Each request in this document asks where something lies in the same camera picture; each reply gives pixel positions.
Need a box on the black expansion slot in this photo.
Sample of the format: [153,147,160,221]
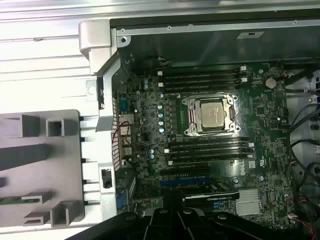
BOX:
[159,168,211,178]

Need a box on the black cable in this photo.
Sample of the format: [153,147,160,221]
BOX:
[286,99,320,163]

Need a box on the white label sticker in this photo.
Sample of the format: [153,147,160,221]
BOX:
[236,30,265,40]

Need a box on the black graphics card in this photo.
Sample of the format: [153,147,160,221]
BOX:
[183,190,240,201]

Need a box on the blue expansion slot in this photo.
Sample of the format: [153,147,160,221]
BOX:
[159,178,214,188]

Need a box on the black RAM slot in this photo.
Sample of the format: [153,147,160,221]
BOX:
[162,72,242,82]
[172,149,248,161]
[171,138,248,148]
[163,83,242,93]

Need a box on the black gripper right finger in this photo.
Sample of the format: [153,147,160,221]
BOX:
[174,188,314,240]

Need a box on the silver network port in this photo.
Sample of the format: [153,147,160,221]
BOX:
[120,146,134,157]
[119,114,134,126]

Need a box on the RAM slot with white clips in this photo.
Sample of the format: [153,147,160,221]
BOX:
[167,153,255,167]
[164,141,255,154]
[157,76,248,88]
[157,65,248,77]

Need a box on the green motherboard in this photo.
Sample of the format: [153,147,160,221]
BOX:
[116,61,297,226]

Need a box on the silver CPU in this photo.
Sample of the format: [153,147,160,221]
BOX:
[200,101,224,131]

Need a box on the thin red black wire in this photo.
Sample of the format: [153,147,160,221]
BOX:
[111,120,133,146]

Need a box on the green RAM stick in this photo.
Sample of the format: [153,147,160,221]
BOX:
[0,196,26,205]

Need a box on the silver black PC case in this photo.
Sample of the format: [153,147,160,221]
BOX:
[78,17,320,240]

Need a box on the blue serial port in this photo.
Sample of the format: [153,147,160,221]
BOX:
[119,97,130,112]

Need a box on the metal CPU socket cover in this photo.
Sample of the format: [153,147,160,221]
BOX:
[182,95,241,137]

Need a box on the silver finned heatsink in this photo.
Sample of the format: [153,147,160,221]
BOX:
[235,188,263,216]

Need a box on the blue video port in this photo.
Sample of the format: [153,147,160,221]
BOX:
[115,190,127,211]

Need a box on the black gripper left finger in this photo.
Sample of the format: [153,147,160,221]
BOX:
[65,188,179,240]

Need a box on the grey parts rack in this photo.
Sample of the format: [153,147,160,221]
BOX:
[0,109,86,226]

